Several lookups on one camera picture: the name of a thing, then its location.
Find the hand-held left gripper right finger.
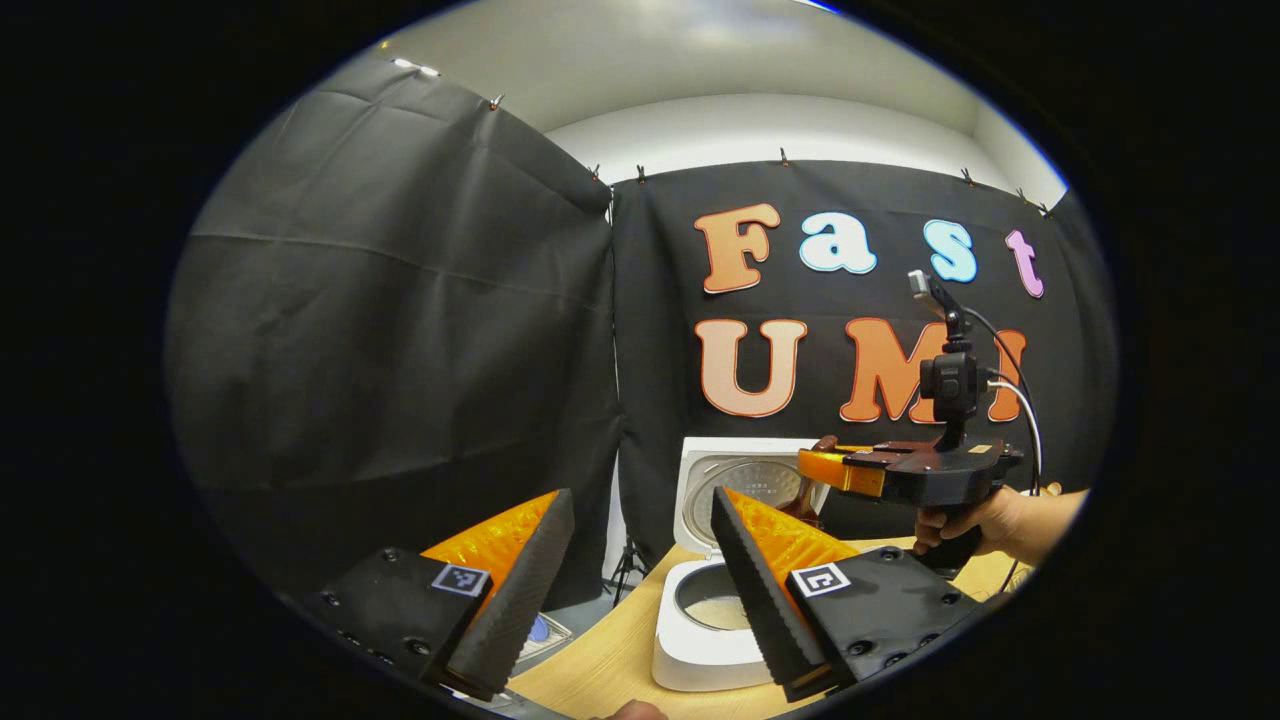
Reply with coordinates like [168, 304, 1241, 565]
[710, 487, 986, 703]

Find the blue and grey object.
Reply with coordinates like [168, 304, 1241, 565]
[518, 612, 574, 663]

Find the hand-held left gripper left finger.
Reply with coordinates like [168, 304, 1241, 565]
[300, 488, 578, 703]

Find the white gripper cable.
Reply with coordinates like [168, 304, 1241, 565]
[985, 378, 1044, 493]

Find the black tripod stand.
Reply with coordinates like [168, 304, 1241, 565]
[603, 540, 651, 607]

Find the white rice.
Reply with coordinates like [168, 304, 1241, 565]
[690, 597, 753, 632]

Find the black backdrop cloth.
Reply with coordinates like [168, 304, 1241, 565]
[165, 55, 1116, 611]

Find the row of black clips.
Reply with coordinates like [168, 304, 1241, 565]
[485, 93, 1051, 216]

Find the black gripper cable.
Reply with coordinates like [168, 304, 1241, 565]
[962, 305, 1031, 401]

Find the white rice cooker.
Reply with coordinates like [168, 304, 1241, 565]
[652, 437, 836, 693]

